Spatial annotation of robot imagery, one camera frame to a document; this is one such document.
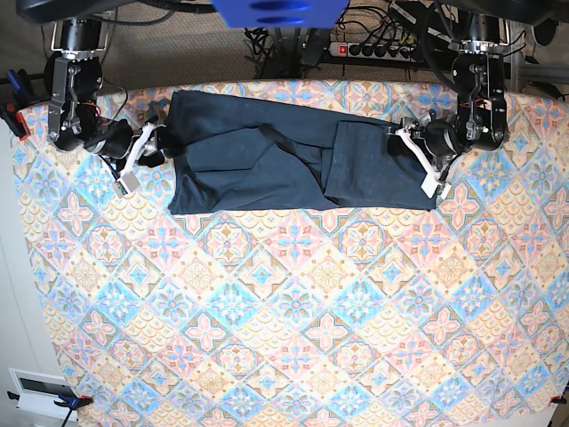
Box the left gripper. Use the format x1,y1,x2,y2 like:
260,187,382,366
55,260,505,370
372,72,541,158
387,110,458,178

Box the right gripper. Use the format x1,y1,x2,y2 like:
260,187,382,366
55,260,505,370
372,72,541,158
86,115,176,176

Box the dark blue t-shirt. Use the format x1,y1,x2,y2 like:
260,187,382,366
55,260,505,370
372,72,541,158
167,91,437,215

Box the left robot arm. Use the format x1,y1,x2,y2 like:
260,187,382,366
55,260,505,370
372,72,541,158
388,2,509,181

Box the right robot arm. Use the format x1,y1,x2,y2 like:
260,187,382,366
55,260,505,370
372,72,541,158
44,17,179,178

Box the white power strip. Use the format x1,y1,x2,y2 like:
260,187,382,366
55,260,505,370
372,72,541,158
328,42,412,61

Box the upper left table clamp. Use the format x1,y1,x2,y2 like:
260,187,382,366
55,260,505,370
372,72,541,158
1,69,31,141

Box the table clamp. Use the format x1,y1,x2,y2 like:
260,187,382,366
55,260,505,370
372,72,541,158
1,69,31,141
549,396,568,405
6,390,93,427

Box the patterned tablecloth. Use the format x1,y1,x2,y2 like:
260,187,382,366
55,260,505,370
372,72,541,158
11,94,568,426

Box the lower left table clamp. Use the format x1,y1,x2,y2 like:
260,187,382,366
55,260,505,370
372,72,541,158
6,390,93,427

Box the lower right table clamp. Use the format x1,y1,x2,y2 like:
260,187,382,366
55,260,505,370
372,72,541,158
549,396,568,405

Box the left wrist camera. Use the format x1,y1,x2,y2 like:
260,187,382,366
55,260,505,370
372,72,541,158
421,174,452,199

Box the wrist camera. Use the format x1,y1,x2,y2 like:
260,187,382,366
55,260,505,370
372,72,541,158
421,174,452,199
112,172,140,197

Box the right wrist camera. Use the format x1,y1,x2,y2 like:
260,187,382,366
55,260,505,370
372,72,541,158
112,172,140,197

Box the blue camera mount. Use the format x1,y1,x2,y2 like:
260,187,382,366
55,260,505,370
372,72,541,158
212,0,349,28

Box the white wall outlet box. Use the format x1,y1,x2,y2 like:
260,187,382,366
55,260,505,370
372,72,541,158
9,367,73,420

